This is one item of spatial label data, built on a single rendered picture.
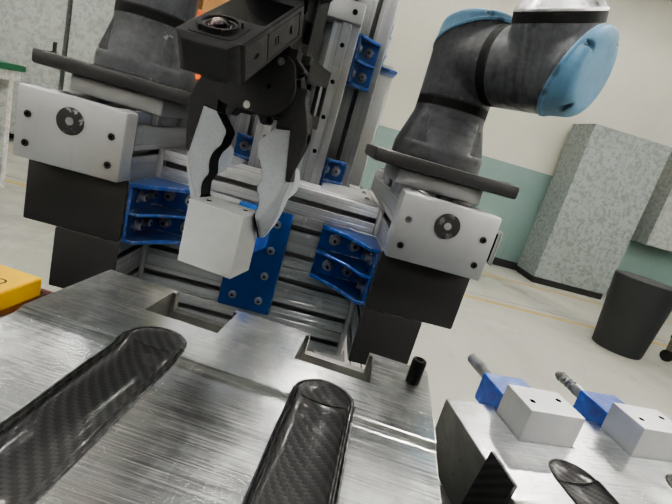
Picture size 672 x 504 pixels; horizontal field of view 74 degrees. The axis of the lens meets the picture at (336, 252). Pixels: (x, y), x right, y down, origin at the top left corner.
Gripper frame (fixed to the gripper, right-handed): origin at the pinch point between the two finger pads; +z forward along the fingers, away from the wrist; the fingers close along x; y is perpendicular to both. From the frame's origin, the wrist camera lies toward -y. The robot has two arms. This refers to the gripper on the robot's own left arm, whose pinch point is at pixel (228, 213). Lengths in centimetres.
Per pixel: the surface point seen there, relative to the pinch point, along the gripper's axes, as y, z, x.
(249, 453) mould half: -16.9, 6.4, -11.9
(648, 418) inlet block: 6.3, 6.9, -39.0
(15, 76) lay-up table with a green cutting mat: 228, 13, 289
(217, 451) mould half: -17.6, 6.5, -10.5
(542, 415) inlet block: -0.1, 7.1, -28.9
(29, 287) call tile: -3.1, 11.8, 16.1
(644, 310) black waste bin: 346, 55, -189
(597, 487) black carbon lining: -2.4, 9.8, -33.3
